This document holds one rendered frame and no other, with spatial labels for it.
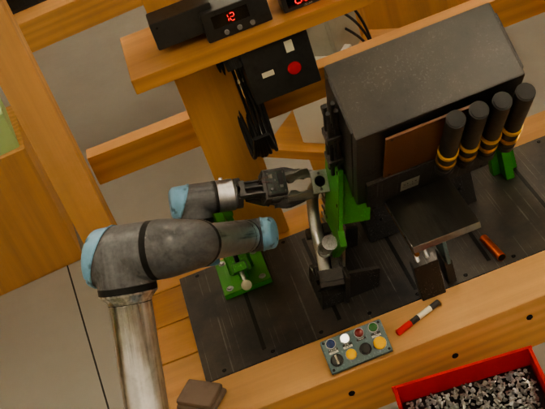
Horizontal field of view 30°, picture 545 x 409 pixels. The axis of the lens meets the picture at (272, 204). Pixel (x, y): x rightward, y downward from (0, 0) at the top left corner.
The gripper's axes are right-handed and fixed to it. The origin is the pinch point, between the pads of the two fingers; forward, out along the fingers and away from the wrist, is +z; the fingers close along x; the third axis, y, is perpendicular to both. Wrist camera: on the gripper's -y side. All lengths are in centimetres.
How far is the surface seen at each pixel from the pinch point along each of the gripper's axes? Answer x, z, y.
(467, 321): -38.7, 27.0, 6.9
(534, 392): -56, 32, 24
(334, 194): -4.3, 2.5, 5.3
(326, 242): -14.3, -0.3, -0.5
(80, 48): 181, -44, -378
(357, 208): -8.2, 7.4, 4.4
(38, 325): -2, -82, -206
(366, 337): -38.1, 3.7, 3.1
